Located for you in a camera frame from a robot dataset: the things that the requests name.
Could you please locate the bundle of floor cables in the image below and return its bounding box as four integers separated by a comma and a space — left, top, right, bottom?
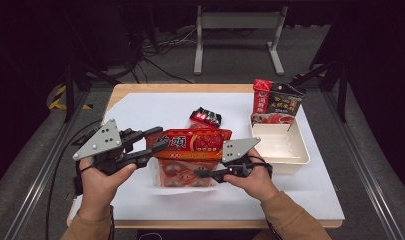
121, 28, 198, 84

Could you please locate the white table mat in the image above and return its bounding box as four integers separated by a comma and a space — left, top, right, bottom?
69, 92, 345, 222

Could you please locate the aluminium rail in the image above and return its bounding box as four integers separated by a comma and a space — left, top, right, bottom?
3, 89, 91, 240
323, 91, 405, 240

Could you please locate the person's left hand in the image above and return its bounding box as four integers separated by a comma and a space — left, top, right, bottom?
78, 158, 138, 220

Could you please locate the black floor cable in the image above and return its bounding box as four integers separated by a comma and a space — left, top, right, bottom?
44, 119, 103, 240

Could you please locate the large orange clear seasoning packet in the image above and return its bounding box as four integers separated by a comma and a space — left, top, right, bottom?
146, 128, 233, 188

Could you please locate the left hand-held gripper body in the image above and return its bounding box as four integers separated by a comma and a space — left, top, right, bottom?
72, 118, 148, 176

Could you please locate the white plastic box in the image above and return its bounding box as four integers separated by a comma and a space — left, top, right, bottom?
248, 113, 311, 175

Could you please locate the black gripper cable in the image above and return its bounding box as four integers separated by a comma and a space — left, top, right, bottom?
254, 155, 274, 179
71, 128, 98, 197

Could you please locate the yellow and black hazard tape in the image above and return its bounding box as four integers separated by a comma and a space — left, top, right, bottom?
49, 84, 93, 111

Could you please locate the red and black soup-base packet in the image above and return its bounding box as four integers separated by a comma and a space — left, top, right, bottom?
250, 78, 306, 126

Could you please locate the black tripod stand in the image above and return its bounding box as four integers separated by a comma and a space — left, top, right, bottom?
289, 59, 350, 123
61, 59, 122, 124

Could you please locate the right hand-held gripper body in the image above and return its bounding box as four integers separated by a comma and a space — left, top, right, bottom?
216, 137, 262, 184

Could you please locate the person's right hand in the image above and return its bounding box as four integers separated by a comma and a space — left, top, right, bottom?
224, 148, 280, 203

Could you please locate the small red and black packet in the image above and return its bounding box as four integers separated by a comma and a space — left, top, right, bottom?
188, 106, 223, 130

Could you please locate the grey metal stand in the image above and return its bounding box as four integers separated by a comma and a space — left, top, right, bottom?
193, 4, 289, 76

